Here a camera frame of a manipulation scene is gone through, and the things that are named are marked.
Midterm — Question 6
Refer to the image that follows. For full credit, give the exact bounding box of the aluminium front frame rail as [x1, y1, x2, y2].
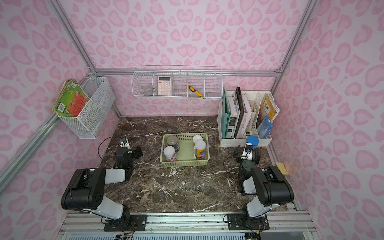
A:
[56, 211, 320, 240]

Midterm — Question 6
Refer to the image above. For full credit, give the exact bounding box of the green red booklet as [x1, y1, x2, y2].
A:
[53, 79, 90, 117]

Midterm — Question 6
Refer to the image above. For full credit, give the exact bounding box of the yellow black utility knife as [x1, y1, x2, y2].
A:
[188, 86, 203, 98]

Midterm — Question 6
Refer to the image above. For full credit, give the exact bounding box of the white orange calculator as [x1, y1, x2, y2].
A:
[158, 76, 172, 96]

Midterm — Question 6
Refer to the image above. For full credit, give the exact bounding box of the red white lidded can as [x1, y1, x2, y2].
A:
[163, 146, 177, 162]

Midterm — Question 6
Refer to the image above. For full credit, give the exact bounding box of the yellow magazine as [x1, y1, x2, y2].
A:
[260, 93, 281, 122]

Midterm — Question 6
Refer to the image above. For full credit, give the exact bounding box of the dark blue metal can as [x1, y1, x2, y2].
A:
[167, 135, 180, 153]

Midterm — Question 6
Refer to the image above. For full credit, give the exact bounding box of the light green plastic basket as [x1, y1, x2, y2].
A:
[160, 133, 210, 168]

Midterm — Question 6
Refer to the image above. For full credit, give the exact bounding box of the blue booklet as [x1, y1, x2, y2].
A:
[257, 116, 273, 139]

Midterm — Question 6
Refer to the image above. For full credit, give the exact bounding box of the white wire wall shelf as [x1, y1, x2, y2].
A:
[131, 68, 224, 99]

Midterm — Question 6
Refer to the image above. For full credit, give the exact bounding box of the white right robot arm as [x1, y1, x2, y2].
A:
[233, 145, 294, 219]

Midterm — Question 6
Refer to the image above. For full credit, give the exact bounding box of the white lid yellow can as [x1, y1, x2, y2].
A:
[193, 135, 203, 145]

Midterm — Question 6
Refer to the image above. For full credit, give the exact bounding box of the yellow sticky note pad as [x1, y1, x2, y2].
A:
[276, 163, 288, 176]

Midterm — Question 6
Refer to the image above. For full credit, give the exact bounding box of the pink white book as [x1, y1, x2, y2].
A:
[237, 93, 253, 139]

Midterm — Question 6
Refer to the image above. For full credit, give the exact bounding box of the yellow orange lidded can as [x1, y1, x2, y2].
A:
[195, 140, 207, 160]

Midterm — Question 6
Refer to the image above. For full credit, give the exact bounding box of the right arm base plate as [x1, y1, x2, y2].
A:
[223, 214, 270, 232]

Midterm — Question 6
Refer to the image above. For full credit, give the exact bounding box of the blue lid glass jar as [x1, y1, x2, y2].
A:
[246, 136, 260, 148]

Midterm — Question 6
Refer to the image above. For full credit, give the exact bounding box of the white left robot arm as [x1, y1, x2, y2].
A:
[61, 147, 143, 222]

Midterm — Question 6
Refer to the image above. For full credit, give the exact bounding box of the black binder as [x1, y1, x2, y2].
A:
[233, 87, 245, 139]

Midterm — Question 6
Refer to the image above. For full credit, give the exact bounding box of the teal folder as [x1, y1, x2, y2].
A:
[221, 88, 231, 139]

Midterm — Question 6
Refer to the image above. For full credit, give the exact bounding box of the clear glass dish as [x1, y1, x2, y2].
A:
[143, 88, 154, 96]

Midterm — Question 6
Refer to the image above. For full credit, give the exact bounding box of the white desktop file organizer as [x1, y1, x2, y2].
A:
[217, 91, 272, 147]

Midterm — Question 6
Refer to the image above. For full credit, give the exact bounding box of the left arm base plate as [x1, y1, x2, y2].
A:
[104, 215, 148, 233]

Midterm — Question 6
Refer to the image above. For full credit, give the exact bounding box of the white wire mesh bin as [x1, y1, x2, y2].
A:
[59, 77, 116, 139]

